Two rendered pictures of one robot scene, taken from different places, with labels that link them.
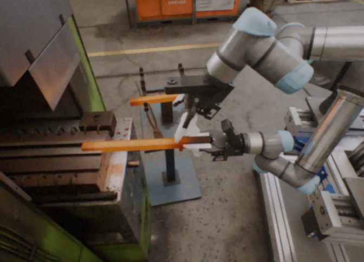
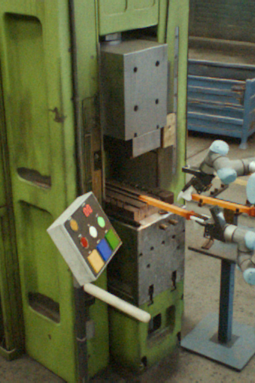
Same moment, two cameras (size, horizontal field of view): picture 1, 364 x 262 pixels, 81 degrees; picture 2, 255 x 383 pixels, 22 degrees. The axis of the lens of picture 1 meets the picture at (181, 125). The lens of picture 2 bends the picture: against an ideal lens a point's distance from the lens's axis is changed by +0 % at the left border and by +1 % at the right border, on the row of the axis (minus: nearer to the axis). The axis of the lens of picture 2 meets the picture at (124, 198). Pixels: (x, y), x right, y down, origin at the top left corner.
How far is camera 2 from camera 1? 265 cm
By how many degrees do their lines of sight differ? 43
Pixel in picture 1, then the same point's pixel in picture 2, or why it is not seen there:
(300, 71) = (223, 170)
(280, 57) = (218, 162)
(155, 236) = (161, 366)
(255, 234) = not seen: outside the picture
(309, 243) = not seen: outside the picture
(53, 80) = (140, 146)
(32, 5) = (146, 120)
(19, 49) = (133, 132)
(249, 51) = (210, 157)
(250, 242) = not seen: outside the picture
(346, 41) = not seen: outside the picture
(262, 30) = (214, 149)
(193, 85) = (193, 170)
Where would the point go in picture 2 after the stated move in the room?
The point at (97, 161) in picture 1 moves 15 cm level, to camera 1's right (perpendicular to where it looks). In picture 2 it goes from (142, 205) to (164, 214)
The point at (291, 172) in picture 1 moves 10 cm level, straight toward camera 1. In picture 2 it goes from (245, 262) to (222, 262)
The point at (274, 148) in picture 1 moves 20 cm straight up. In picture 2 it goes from (238, 238) to (241, 197)
